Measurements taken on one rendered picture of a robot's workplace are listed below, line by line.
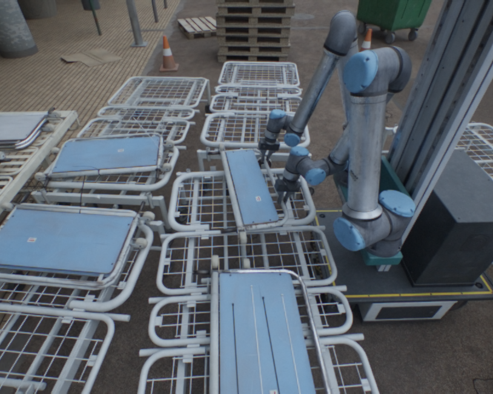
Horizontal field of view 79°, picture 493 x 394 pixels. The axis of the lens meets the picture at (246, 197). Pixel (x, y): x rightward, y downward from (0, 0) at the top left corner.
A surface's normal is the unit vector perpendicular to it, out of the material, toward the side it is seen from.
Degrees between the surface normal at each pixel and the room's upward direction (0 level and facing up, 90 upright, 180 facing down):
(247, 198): 1
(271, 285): 5
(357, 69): 83
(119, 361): 0
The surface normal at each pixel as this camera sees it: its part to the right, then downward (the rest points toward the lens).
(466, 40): -1.00, 0.02
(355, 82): -0.90, 0.19
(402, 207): 0.07, -0.77
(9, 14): 0.80, 0.40
